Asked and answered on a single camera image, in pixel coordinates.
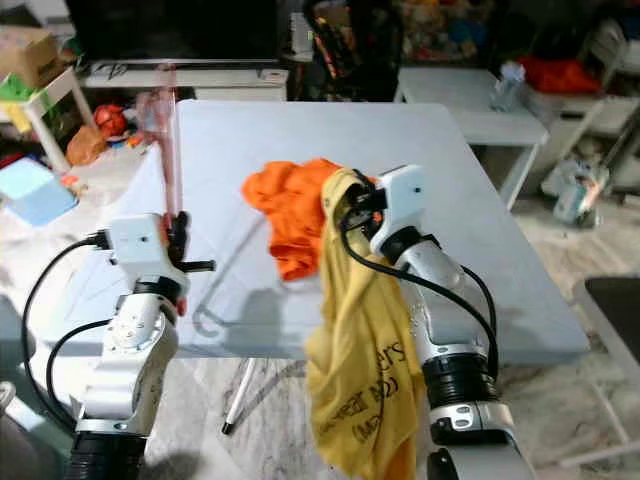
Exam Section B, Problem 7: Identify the pink plastic hanger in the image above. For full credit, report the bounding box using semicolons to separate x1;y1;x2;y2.
135;63;192;317

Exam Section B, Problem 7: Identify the yellow shirt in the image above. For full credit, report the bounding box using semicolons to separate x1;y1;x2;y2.
303;168;427;480

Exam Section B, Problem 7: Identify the orange cloth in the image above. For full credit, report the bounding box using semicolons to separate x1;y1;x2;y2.
240;158;347;284

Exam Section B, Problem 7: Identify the brown toy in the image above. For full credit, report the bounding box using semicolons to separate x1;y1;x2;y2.
66;125;110;168

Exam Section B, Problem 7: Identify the orange ball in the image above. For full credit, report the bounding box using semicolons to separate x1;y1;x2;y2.
93;103;130;140

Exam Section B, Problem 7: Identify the low white table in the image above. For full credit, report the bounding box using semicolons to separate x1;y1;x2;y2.
395;65;552;212

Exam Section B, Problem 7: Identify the light blue box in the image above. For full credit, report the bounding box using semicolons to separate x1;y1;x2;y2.
0;157;80;228

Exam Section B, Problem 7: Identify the black backpack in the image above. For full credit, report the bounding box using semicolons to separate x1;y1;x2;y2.
305;0;402;102

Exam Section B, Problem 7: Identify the white TV stand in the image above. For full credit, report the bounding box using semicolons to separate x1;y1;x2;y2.
80;60;292;102

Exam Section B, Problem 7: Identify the small white kids table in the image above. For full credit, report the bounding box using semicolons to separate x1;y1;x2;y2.
0;68;102;172

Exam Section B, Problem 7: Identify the clear bottle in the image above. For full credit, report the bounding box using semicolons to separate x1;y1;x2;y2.
490;60;527;114

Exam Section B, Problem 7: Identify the black television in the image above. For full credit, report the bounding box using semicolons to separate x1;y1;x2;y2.
65;0;282;64

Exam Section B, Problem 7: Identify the plastic wrapped pack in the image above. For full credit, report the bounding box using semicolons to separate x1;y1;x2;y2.
545;152;612;227

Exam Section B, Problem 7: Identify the bright red cloth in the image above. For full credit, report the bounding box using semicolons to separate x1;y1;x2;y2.
518;57;602;97

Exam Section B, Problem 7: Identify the cardboard box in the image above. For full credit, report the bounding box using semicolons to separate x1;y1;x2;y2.
0;25;67;90

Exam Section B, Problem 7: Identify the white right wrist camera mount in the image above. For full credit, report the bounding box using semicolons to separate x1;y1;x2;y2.
368;165;437;251

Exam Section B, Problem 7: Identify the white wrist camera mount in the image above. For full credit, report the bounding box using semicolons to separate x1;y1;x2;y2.
368;165;437;251
108;213;177;293

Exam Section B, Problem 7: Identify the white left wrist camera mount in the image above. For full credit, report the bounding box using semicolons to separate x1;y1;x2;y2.
108;213;177;293

